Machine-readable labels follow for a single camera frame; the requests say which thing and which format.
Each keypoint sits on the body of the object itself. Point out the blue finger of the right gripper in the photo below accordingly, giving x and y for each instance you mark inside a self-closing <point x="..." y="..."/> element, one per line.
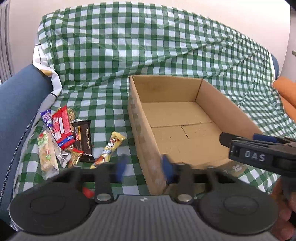
<point x="265" y="138"/>
<point x="226" y="138"/>

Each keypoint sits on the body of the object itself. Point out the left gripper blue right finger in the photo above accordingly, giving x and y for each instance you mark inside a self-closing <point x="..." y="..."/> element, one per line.
<point x="168" y="169"/>

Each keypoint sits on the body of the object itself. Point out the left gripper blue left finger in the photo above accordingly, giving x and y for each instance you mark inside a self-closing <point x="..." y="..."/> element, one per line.
<point x="120" y="167"/>

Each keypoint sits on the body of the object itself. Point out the clear pack small cookies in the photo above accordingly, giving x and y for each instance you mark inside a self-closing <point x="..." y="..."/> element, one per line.
<point x="63" y="156"/>

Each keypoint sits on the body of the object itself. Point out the green label rice cracker pack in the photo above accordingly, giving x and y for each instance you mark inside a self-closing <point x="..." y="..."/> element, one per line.
<point x="47" y="156"/>

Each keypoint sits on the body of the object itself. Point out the right human hand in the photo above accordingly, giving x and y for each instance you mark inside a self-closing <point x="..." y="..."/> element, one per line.
<point x="283" y="229"/>

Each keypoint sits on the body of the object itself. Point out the yellow cake snack wrapper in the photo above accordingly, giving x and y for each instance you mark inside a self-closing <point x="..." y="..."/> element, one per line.
<point x="114" y="142"/>

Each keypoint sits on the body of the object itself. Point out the dark brown chocolate bar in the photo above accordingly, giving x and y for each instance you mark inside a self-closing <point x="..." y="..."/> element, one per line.
<point x="82" y="136"/>

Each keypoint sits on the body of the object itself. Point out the small red gold candy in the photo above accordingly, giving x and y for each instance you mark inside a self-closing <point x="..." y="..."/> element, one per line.
<point x="75" y="156"/>

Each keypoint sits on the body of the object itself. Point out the brown cardboard box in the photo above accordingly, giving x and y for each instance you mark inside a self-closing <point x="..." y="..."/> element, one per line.
<point x="182" y="118"/>

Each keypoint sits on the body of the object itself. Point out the orange cushion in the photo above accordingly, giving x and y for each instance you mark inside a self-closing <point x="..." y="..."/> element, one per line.
<point x="286" y="90"/>

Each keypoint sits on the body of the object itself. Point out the red biscuit pack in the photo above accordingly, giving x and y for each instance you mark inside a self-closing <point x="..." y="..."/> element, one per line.
<point x="62" y="130"/>

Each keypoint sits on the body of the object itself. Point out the round sesame cracker pack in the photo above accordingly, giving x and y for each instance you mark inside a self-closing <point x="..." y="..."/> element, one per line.
<point x="71" y="114"/>

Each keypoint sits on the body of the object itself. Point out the purple candy wrapper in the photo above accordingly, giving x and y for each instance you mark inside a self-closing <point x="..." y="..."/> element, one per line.
<point x="47" y="119"/>

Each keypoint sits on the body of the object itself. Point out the white printed sheet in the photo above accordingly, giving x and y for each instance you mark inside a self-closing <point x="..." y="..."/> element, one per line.
<point x="41" y="63"/>

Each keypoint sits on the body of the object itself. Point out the grey ribbed radiator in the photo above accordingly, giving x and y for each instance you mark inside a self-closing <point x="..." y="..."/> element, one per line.
<point x="5" y="52"/>

